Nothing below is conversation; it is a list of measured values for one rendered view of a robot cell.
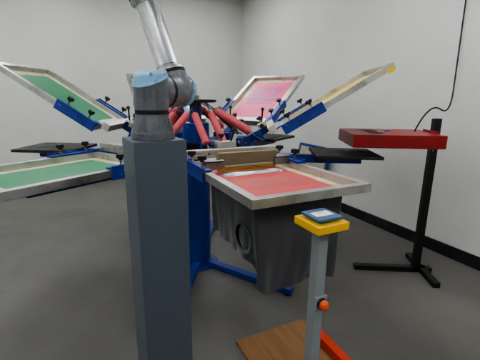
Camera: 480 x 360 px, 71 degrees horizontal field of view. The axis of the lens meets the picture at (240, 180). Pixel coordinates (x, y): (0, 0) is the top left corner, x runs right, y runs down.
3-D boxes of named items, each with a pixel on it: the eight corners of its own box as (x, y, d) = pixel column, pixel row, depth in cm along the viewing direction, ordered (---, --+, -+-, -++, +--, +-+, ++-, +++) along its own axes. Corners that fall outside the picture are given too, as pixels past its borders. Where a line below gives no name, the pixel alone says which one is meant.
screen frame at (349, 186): (371, 191, 146) (371, 183, 145) (251, 210, 121) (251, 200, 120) (274, 160, 214) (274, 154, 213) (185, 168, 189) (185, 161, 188)
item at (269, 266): (337, 276, 161) (345, 188, 151) (254, 299, 142) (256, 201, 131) (333, 273, 164) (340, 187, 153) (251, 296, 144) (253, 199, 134)
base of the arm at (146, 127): (136, 141, 110) (134, 111, 107) (126, 136, 122) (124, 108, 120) (181, 139, 117) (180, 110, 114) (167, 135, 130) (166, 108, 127)
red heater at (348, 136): (415, 142, 270) (417, 127, 267) (446, 151, 225) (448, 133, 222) (338, 141, 273) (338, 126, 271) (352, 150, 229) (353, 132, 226)
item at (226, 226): (269, 277, 145) (272, 197, 137) (251, 282, 142) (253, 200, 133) (226, 238, 185) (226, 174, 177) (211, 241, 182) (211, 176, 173)
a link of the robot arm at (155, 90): (126, 109, 115) (123, 68, 111) (153, 108, 126) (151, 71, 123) (153, 111, 109) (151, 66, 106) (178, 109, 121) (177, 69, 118)
